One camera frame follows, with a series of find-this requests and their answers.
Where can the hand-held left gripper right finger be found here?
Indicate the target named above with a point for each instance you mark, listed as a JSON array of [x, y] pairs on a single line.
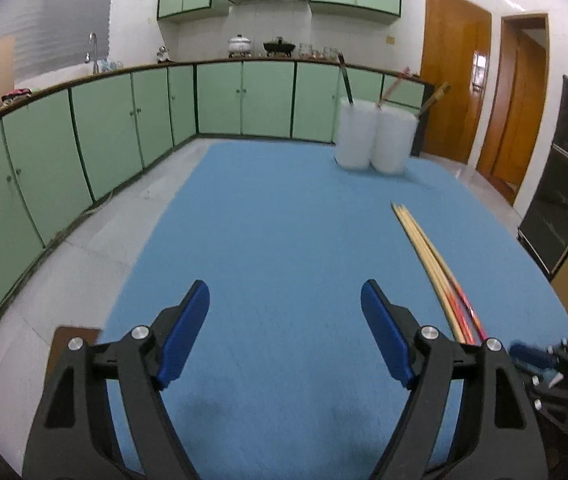
[[386, 335]]

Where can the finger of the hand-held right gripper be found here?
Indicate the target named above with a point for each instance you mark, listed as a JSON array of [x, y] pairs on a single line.
[[531, 353]]

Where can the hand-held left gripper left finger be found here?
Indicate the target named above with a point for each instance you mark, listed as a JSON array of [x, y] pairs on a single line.
[[186, 330]]

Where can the bundle of wooden chopsticks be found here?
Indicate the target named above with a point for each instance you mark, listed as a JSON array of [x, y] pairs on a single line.
[[426, 250]]

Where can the white plastic utensil holder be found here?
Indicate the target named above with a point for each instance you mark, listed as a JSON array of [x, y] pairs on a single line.
[[373, 135]]

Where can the brown chopstick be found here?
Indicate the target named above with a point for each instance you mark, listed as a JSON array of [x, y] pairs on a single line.
[[436, 97]]

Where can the red patterned chopstick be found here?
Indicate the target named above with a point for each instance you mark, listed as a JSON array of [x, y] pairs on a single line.
[[392, 88]]

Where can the black spoon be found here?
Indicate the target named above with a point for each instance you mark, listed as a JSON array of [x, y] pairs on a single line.
[[346, 82]]

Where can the brown wooden stool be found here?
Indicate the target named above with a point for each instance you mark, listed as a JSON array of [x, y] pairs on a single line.
[[71, 333]]

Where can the blue tablecloth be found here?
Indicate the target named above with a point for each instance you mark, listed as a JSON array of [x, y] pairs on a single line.
[[289, 235]]

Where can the black glass cabinet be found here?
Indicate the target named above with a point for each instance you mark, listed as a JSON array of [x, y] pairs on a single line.
[[563, 185]]

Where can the green base cabinets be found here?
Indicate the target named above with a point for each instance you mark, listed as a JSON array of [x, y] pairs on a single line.
[[104, 125]]

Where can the open wooden door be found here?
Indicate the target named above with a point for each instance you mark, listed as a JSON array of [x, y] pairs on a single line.
[[518, 110]]

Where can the closed wooden door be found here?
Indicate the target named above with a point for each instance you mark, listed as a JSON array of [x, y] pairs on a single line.
[[451, 75]]

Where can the silver stovetop kettle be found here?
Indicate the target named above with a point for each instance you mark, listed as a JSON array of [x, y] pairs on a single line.
[[163, 55]]

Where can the white cooking pot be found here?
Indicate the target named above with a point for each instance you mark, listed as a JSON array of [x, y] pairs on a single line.
[[240, 46]]

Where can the steel kitchen faucet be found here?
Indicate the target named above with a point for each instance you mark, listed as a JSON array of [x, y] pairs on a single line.
[[95, 55]]

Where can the red cloth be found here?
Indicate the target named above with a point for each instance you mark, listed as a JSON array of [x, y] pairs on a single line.
[[16, 95]]

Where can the glass jars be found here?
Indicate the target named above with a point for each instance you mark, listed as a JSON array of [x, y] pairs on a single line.
[[316, 51]]

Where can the black cooking pan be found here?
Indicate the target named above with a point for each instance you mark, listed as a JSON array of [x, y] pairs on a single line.
[[279, 47]]

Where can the grey window blind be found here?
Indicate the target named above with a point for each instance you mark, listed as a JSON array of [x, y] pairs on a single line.
[[64, 20]]

